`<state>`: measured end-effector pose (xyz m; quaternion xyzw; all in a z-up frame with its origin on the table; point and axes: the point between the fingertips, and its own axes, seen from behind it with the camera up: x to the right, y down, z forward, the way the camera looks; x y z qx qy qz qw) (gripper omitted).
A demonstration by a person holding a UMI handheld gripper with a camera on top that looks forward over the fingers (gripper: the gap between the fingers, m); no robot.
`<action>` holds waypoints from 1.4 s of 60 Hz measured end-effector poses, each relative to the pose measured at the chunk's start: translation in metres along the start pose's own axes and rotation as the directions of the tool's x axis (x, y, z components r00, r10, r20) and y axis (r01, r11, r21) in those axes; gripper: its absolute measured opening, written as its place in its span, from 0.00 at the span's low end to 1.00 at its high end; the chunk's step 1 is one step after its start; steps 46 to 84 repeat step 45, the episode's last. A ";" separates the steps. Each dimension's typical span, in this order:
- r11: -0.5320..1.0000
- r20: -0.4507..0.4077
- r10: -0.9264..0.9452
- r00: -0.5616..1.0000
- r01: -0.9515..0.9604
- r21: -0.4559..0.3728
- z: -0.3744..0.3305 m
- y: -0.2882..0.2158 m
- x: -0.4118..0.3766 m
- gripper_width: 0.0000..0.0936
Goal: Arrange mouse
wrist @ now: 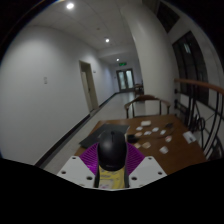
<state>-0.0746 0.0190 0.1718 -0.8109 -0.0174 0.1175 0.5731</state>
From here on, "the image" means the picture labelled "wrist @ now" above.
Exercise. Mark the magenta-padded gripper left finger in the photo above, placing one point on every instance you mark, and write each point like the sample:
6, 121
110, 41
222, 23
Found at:
76, 168

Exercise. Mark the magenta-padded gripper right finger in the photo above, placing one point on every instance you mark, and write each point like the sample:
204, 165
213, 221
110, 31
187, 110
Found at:
146, 168

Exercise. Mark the black computer mouse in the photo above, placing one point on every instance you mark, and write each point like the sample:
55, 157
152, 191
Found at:
112, 150

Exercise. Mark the round yellow printed mouse pad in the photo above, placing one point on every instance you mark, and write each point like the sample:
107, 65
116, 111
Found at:
111, 180

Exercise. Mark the small tan card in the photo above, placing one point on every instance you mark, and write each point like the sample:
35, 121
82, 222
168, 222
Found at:
137, 145
146, 145

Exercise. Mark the small white card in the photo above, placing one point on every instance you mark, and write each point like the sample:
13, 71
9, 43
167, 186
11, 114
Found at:
163, 149

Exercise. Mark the small black box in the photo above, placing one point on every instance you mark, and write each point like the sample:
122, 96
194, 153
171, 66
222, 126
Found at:
131, 138

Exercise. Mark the small pale card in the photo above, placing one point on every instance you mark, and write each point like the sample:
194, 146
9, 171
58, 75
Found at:
168, 138

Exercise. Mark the white flat box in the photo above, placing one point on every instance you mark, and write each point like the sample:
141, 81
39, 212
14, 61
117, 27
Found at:
145, 123

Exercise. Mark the white paper booklet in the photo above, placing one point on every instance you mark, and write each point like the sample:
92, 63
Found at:
189, 137

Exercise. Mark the wooden armchair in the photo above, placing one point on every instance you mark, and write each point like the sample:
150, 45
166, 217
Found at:
146, 98

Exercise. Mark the pale side door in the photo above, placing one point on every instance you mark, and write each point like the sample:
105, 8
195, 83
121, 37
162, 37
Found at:
89, 88

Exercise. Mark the glass double door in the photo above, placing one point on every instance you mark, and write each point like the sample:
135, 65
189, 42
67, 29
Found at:
125, 80

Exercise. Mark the black railing with wooden handrail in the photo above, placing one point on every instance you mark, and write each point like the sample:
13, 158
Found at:
196, 82

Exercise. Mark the green exit sign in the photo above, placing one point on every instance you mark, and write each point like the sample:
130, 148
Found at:
122, 64

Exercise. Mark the dark framed window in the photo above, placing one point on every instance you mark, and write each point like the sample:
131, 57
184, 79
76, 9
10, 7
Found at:
190, 66

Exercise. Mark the round ceiling lights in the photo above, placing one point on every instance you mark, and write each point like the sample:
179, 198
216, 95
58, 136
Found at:
70, 6

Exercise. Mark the white wall switch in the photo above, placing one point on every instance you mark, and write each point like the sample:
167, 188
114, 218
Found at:
45, 80

